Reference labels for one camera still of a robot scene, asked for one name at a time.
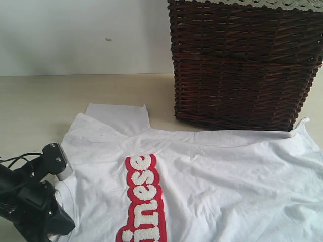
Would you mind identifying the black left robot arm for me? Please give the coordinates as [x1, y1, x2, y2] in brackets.
[1, 143, 75, 241]

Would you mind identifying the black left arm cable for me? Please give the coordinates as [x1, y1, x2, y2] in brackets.
[0, 152, 42, 168]

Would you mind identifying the white shirt with red lettering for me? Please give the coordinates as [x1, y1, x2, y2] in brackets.
[51, 104, 322, 241]

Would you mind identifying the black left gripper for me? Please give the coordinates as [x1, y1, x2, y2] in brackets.
[1, 143, 75, 241]

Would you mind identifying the brown wicker laundry basket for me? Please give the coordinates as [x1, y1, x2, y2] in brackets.
[168, 1, 322, 131]

